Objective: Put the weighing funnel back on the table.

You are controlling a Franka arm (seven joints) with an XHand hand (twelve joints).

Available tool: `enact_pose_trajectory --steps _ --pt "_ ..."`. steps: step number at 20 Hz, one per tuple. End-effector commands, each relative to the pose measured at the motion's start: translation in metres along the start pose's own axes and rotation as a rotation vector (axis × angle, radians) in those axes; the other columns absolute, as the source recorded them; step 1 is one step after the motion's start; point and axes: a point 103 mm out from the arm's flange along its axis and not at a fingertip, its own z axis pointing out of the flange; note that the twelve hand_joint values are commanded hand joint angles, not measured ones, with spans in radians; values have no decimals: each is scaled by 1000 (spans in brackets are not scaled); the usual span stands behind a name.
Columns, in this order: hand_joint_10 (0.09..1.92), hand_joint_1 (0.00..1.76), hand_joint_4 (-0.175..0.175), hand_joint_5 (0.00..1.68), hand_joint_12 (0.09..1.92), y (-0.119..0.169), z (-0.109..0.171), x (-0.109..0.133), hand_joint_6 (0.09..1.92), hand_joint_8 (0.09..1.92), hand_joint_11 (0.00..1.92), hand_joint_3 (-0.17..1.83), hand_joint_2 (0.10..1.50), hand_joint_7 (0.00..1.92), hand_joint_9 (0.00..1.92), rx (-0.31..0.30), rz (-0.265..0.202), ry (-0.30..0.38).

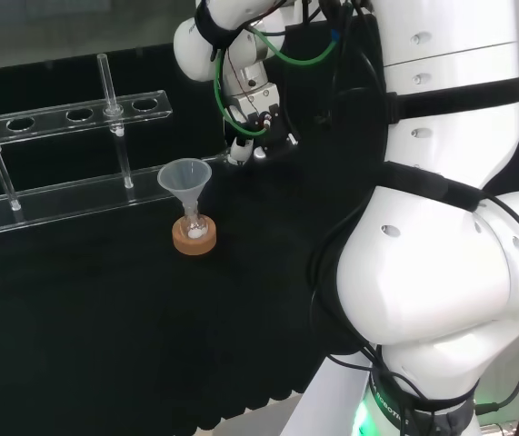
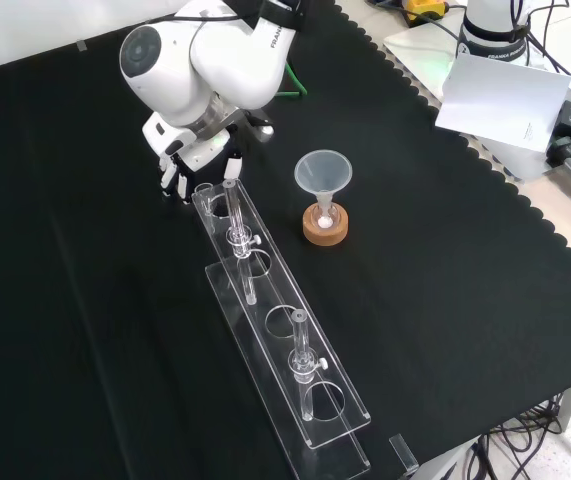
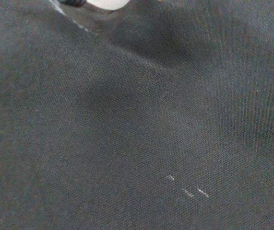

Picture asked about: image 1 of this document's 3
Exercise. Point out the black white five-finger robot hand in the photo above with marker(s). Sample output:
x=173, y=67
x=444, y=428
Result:
x=241, y=152

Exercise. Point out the clear glass weighing funnel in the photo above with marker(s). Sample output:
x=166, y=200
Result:
x=217, y=157

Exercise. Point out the translucent plastic funnel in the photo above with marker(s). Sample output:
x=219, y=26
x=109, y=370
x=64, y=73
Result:
x=184, y=177

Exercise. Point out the clear acrylic funnel stand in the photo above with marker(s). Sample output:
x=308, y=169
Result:
x=59, y=195

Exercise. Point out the small round-bottom glass flask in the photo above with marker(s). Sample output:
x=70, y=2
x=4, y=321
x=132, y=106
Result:
x=194, y=229

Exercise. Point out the black table cloth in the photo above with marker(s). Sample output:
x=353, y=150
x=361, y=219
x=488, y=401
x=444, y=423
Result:
x=104, y=327

